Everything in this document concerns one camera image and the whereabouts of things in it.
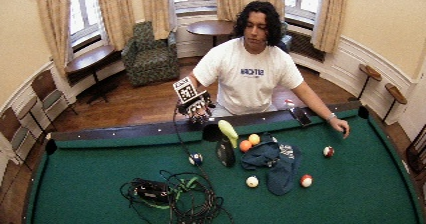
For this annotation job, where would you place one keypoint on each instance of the the person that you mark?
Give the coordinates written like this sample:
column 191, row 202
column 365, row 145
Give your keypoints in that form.
column 248, row 84

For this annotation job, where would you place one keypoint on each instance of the white marker cube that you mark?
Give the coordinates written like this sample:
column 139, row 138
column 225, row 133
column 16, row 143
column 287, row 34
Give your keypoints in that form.
column 185, row 90

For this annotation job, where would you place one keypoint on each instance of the yellow-green toy squash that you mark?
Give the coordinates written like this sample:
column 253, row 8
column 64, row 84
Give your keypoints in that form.
column 228, row 131

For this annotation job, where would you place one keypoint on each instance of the dark radiator grille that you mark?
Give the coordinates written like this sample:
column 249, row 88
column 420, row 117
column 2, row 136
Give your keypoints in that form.
column 307, row 45

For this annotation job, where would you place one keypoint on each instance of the green patterned armchair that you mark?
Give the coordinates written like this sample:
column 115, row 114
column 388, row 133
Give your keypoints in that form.
column 151, row 57

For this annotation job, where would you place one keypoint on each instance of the semicircular wooden side table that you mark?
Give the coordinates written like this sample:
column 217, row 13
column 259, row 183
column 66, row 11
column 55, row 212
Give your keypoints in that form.
column 91, row 58

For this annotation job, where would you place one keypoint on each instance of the small wooden pedestal table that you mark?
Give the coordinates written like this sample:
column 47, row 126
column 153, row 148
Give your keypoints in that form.
column 369, row 72
column 396, row 94

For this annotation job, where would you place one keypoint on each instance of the black smartphone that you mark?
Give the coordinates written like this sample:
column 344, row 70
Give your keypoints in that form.
column 301, row 116

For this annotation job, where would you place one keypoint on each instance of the dark red striped billiard ball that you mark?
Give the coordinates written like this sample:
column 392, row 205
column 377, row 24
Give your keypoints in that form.
column 328, row 151

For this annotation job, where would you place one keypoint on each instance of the orange toy fruit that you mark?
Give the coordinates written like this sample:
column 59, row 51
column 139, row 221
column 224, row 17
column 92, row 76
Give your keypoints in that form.
column 245, row 146

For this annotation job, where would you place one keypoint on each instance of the dark wooden rack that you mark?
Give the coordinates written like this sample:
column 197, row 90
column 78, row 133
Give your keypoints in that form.
column 417, row 150

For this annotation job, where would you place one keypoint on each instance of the yellow-orange toy fruit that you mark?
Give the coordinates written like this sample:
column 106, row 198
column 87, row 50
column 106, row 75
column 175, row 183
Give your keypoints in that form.
column 253, row 139

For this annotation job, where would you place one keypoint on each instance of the small red white object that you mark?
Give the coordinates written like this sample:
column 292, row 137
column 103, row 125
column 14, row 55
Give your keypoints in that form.
column 289, row 103

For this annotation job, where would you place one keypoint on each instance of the black stand device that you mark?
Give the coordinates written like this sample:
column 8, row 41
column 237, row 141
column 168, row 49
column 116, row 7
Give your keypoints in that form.
column 225, row 152

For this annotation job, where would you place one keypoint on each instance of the round wooden table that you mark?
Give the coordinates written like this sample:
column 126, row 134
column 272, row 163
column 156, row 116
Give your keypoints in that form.
column 212, row 27

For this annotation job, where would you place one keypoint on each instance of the blue armchair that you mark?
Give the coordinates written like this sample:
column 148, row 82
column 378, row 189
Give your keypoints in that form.
column 285, row 39

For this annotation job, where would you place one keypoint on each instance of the black electronics box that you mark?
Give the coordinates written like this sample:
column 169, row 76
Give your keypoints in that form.
column 152, row 190

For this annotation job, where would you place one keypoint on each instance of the dark blue cloth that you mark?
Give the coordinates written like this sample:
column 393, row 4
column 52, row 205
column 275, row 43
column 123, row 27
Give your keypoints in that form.
column 275, row 165

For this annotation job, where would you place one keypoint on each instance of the wooden chair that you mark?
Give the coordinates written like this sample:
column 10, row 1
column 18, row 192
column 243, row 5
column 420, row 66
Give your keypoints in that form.
column 50, row 94
column 15, row 130

